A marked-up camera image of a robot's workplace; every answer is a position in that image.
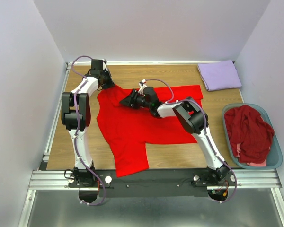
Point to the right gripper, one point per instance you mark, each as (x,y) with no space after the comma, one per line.
(128,101)

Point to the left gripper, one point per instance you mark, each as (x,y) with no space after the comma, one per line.
(110,83)

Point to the bright red t shirt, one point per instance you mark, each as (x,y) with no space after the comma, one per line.
(128,130)

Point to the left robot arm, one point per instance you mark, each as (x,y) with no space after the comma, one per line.
(76,117)

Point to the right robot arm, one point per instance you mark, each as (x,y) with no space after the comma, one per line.
(193,119)

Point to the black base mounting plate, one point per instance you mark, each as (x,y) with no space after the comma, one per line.
(198,182)

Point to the folded lavender t shirt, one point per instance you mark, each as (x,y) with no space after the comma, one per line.
(219,76)

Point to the dark red t shirt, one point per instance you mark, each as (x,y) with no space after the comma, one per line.
(245,124)

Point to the teal plastic basket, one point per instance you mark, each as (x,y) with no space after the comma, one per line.
(274,158)

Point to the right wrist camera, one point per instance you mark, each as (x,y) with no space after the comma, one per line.
(142,85)

